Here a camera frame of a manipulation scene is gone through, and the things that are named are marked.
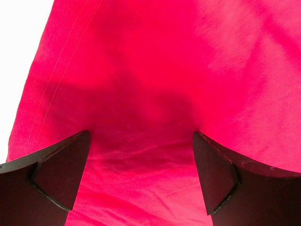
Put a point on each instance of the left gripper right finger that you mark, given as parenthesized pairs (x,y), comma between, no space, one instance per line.
(240,191)

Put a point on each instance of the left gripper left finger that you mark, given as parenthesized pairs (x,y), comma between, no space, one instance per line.
(40,189)

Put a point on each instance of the crimson red t shirt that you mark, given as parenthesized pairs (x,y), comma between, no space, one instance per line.
(142,76)

